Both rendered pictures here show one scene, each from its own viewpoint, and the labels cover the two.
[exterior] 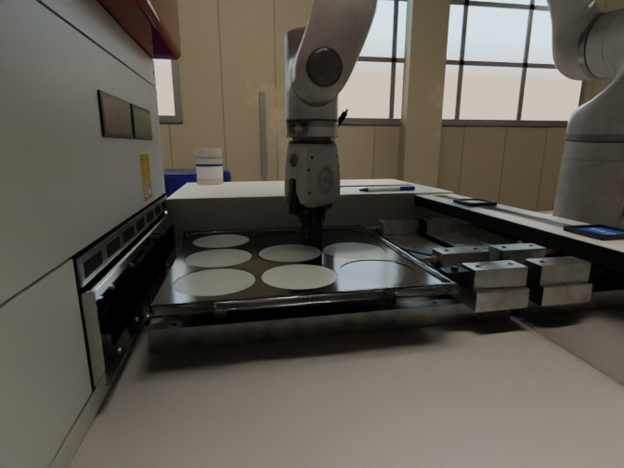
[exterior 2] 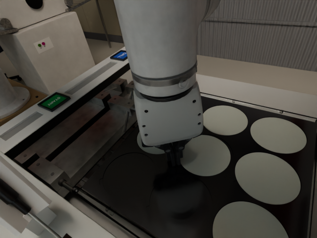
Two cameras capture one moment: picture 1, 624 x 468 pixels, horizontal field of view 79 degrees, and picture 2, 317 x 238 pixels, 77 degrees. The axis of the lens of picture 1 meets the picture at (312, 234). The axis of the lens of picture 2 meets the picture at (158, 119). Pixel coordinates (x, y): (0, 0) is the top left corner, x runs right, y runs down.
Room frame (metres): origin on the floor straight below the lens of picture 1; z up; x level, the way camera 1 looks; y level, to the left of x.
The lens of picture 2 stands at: (0.80, 0.17, 1.22)
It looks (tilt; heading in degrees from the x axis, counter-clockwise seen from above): 41 degrees down; 230
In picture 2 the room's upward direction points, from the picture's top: 10 degrees counter-clockwise
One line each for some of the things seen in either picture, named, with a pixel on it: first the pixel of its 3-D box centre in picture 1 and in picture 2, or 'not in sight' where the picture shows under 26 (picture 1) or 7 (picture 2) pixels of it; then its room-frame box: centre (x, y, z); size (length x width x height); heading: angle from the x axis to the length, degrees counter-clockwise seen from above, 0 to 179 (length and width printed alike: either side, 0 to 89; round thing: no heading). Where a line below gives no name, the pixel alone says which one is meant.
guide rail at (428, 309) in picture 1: (344, 320); not in sight; (0.48, -0.04, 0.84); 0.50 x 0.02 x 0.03; 101
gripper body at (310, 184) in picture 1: (311, 170); (168, 109); (0.63, 0.00, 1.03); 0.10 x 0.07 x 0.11; 143
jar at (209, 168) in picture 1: (209, 166); not in sight; (1.05, 0.28, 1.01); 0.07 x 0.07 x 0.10
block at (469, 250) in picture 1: (460, 257); (122, 105); (0.58, -0.23, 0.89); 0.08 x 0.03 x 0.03; 101
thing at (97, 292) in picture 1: (146, 266); not in sight; (0.53, 0.24, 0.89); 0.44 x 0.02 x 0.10; 11
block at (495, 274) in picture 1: (493, 274); (139, 89); (0.50, -0.25, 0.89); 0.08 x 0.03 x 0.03; 101
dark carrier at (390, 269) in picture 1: (288, 254); (205, 154); (0.58, 0.04, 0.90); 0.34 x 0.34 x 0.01; 11
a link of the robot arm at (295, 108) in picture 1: (312, 76); (158, 1); (0.63, 0.00, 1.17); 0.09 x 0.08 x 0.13; 8
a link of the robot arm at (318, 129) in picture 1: (311, 131); (165, 72); (0.63, 0.00, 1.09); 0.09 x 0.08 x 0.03; 143
